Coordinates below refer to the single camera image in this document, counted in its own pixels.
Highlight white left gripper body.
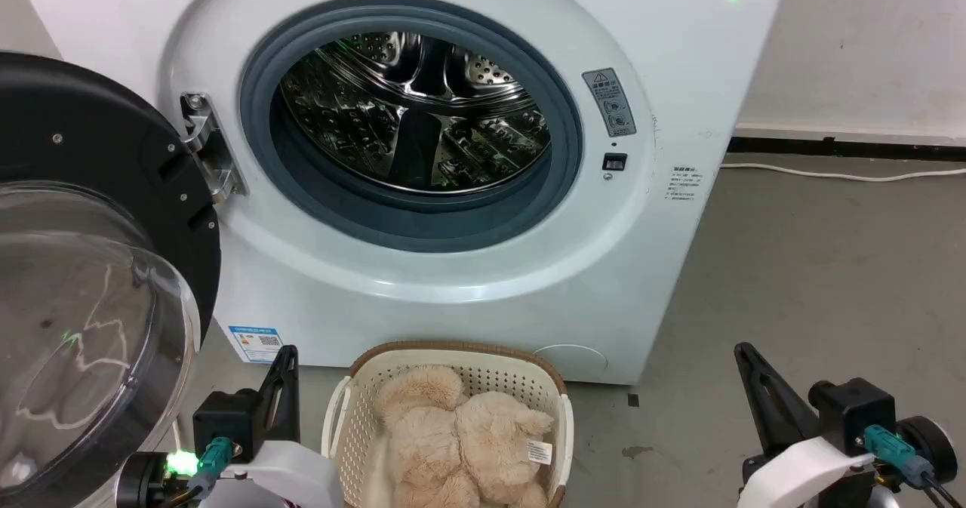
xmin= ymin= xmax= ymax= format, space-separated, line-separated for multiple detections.
xmin=198 ymin=440 xmax=345 ymax=508

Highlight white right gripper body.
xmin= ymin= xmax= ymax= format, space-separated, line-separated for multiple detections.
xmin=738 ymin=436 xmax=878 ymax=508

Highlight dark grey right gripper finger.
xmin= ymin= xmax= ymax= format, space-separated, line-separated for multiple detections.
xmin=734 ymin=342 xmax=821 ymax=457

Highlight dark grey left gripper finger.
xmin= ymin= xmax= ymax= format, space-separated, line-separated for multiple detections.
xmin=259 ymin=345 xmax=301 ymax=444

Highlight white front-load washing machine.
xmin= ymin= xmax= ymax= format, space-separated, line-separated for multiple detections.
xmin=11 ymin=0 xmax=791 ymax=386

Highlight blue white energy label sticker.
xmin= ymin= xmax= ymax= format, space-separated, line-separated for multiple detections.
xmin=228 ymin=325 xmax=285 ymax=364

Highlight beige plush teddy bear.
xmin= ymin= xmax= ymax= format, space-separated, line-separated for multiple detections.
xmin=375 ymin=365 xmax=555 ymax=508

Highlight round white filter cover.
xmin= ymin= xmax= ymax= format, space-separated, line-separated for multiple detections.
xmin=533 ymin=344 xmax=608 ymax=375

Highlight cream plastic laundry basket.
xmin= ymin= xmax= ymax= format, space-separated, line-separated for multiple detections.
xmin=321 ymin=340 xmax=575 ymax=508

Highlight grey rubber door gasket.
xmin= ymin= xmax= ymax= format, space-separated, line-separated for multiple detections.
xmin=239 ymin=0 xmax=584 ymax=254

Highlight chrome door hinge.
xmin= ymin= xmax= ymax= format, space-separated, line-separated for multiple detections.
xmin=180 ymin=92 xmax=248 ymax=205

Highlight black baseboard strip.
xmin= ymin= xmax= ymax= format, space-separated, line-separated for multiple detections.
xmin=727 ymin=137 xmax=966 ymax=163

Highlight stainless steel washer drum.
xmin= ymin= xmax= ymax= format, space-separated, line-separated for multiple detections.
xmin=279 ymin=32 xmax=552 ymax=195

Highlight black washer door, clear glass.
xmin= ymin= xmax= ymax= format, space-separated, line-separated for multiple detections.
xmin=0 ymin=51 xmax=222 ymax=508

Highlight grey warning sticker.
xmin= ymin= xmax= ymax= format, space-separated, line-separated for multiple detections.
xmin=581 ymin=68 xmax=637 ymax=138

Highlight teal left cable connector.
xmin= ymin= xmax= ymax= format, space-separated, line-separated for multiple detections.
xmin=186 ymin=436 xmax=235 ymax=497

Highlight teal cable connector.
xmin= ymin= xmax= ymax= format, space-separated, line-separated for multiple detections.
xmin=863 ymin=424 xmax=935 ymax=488
xmin=186 ymin=436 xmax=235 ymax=497

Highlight teal right cable connector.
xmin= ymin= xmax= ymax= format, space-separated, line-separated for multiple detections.
xmin=863 ymin=424 xmax=935 ymax=488

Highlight white cable on floor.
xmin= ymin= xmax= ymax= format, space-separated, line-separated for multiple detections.
xmin=719 ymin=162 xmax=966 ymax=183

